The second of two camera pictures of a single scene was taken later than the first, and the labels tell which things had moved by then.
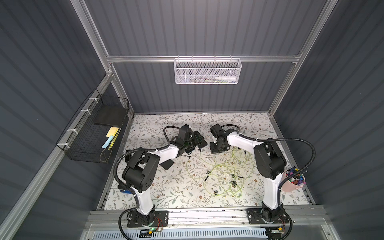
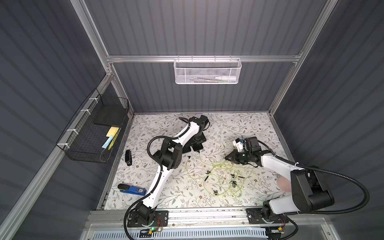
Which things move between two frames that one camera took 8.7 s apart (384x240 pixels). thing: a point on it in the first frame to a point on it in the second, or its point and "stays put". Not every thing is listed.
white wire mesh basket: (207, 71) stays put
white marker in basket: (226, 78) stays put
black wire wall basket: (92, 135) stays put
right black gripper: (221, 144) to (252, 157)
